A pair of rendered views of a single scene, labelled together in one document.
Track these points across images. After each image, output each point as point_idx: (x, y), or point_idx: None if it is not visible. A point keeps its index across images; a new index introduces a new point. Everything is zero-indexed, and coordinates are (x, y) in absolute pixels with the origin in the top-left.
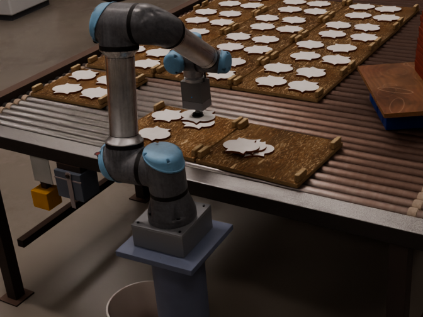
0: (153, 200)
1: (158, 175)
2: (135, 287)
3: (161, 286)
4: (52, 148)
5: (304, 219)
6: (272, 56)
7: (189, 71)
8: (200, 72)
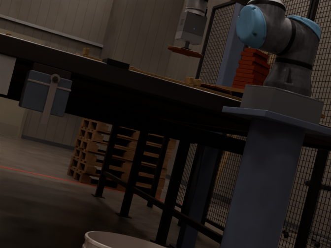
0: (295, 66)
1: (314, 38)
2: (90, 236)
3: (280, 163)
4: (36, 44)
5: (318, 136)
6: None
7: (202, 2)
8: (206, 8)
